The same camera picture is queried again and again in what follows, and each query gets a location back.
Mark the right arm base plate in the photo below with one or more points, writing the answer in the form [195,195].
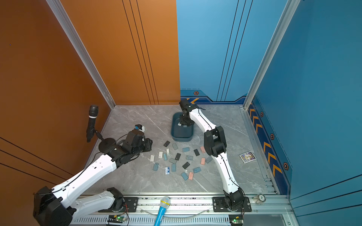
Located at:
[221,205]

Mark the green circuit board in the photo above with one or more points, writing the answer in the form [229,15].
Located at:
[117,220]
[236,220]

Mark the clear tape roll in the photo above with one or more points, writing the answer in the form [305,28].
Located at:
[259,199]

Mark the black eraser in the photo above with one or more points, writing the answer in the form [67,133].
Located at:
[196,152]
[178,155]
[167,143]
[186,165]

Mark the blue handheld microphone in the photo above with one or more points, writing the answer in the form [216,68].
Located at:
[164,204]

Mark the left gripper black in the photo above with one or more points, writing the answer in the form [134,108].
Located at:
[149,144]

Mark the black eraser middle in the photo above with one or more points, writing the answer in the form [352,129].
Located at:
[178,155]

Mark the colourful printed card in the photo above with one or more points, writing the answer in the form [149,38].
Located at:
[247,157]

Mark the black microphone on stand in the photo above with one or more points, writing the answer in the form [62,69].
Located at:
[93,127]

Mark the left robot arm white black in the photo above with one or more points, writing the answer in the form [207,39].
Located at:
[62,204]

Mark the grey eraser top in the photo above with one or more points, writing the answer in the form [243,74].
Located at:
[175,146]

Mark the light blue eraser bottom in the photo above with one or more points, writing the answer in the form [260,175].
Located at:
[185,176]

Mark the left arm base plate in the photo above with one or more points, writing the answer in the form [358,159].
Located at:
[127,204]

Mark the dark teal storage box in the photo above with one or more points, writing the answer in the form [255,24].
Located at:
[181,133]

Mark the left green circuit board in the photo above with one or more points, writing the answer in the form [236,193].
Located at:
[117,220]

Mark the right green circuit board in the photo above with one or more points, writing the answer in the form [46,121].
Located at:
[236,220]

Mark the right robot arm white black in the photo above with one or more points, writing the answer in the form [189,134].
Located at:
[215,146]

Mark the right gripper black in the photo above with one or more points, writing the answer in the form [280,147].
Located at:
[183,123]

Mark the teal grey eraser centre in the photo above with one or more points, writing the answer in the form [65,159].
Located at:
[189,157]

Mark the teal eraser lower right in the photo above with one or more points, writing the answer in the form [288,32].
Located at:
[196,170]

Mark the black eraser top left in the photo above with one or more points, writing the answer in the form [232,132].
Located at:
[167,143]

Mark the black eraser upper right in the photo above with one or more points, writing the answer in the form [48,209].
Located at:
[196,152]

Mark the black eraser lower centre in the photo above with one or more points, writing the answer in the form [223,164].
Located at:
[186,165]

